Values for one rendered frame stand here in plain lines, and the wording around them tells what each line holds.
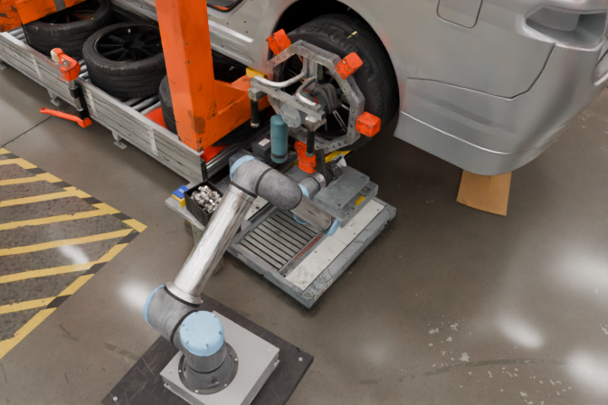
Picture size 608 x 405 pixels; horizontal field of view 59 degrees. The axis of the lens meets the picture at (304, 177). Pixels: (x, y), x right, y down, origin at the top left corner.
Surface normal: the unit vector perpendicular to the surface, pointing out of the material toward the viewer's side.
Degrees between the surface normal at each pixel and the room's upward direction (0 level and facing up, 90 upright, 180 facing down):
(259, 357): 1
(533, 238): 0
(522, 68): 90
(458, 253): 0
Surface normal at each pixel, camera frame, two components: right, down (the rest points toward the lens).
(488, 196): 0.05, -0.73
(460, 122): -0.62, 0.52
